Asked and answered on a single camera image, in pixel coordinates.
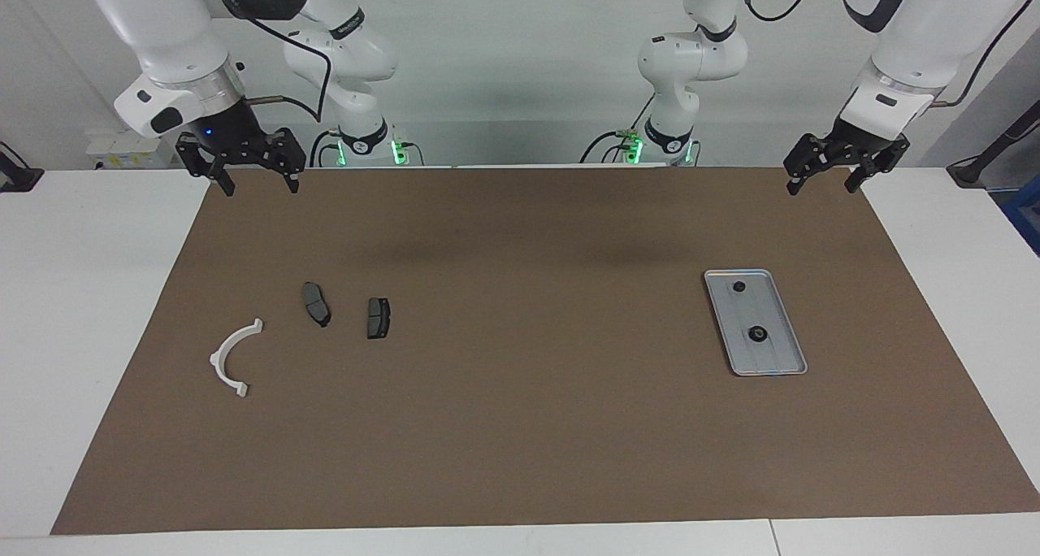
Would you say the brown table mat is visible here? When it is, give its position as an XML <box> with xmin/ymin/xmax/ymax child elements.
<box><xmin>50</xmin><ymin>166</ymin><xmax>1040</xmax><ymax>536</ymax></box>

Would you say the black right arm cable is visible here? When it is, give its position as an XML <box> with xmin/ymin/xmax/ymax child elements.
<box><xmin>199</xmin><ymin>0</ymin><xmax>334</xmax><ymax>124</ymax></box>

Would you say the white background box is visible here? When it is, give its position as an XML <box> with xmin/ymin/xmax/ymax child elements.
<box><xmin>85</xmin><ymin>129</ymin><xmax>180</xmax><ymax>171</ymax></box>

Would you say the silver metal tray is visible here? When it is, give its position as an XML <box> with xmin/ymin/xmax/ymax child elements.
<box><xmin>704</xmin><ymin>269</ymin><xmax>808</xmax><ymax>377</ymax></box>

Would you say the blue crate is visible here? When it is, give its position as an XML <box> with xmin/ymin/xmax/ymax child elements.
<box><xmin>998</xmin><ymin>174</ymin><xmax>1040</xmax><ymax>256</ymax></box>

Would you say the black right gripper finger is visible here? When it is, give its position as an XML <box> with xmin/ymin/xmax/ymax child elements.
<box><xmin>272</xmin><ymin>127</ymin><xmax>307</xmax><ymax>194</ymax></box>
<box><xmin>176</xmin><ymin>132</ymin><xmax>236</xmax><ymax>198</ymax></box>

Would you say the black base cable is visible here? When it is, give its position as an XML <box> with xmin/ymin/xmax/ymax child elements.
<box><xmin>309</xmin><ymin>129</ymin><xmax>342</xmax><ymax>168</ymax></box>
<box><xmin>579</xmin><ymin>99</ymin><xmax>661</xmax><ymax>164</ymax></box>

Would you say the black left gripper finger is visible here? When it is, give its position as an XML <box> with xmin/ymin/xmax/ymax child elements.
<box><xmin>784</xmin><ymin>133</ymin><xmax>830</xmax><ymax>197</ymax></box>
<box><xmin>845</xmin><ymin>133</ymin><xmax>911</xmax><ymax>194</ymax></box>

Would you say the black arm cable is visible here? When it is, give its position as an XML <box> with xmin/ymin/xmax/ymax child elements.
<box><xmin>735</xmin><ymin>0</ymin><xmax>1039</xmax><ymax>108</ymax></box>
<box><xmin>199</xmin><ymin>0</ymin><xmax>334</xmax><ymax>124</ymax></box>

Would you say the dark rounded brake pad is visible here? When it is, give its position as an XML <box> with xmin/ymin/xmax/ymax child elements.
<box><xmin>301</xmin><ymin>282</ymin><xmax>332</xmax><ymax>328</ymax></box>

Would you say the black table clamp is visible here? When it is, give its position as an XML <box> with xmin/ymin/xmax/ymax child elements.
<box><xmin>0</xmin><ymin>140</ymin><xmax>43</xmax><ymax>193</ymax></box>

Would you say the black right base cable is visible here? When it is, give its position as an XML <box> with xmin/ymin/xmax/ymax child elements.
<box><xmin>309</xmin><ymin>129</ymin><xmax>342</xmax><ymax>168</ymax></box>

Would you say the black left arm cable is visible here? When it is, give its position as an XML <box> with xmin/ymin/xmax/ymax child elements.
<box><xmin>735</xmin><ymin>0</ymin><xmax>1039</xmax><ymax>108</ymax></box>

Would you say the white curved plastic bracket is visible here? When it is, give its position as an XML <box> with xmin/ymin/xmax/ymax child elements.
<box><xmin>210</xmin><ymin>319</ymin><xmax>265</xmax><ymax>398</ymax></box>

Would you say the black left base cable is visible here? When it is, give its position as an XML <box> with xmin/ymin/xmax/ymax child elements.
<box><xmin>579</xmin><ymin>99</ymin><xmax>661</xmax><ymax>164</ymax></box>

